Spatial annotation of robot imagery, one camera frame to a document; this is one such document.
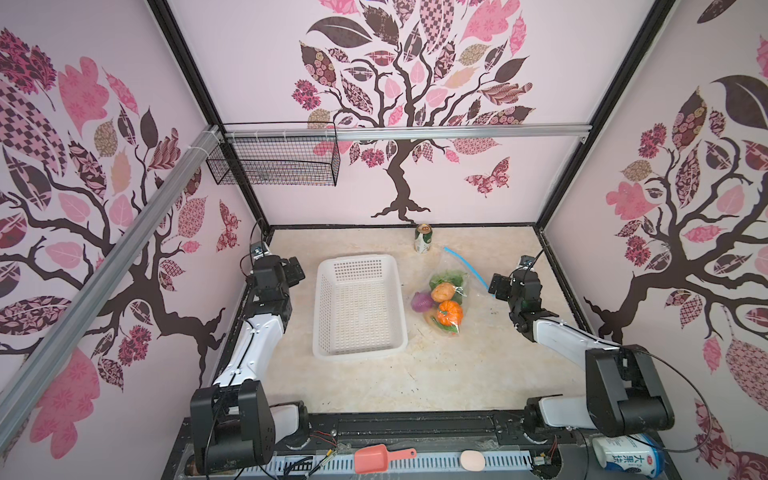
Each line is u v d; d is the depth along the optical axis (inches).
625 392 16.8
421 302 34.9
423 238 41.4
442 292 34.0
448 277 34.7
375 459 27.5
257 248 27.9
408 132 37.0
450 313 32.7
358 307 37.3
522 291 27.4
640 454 25.3
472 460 27.4
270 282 24.4
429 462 27.5
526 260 30.6
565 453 28.0
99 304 20.2
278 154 37.3
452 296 34.1
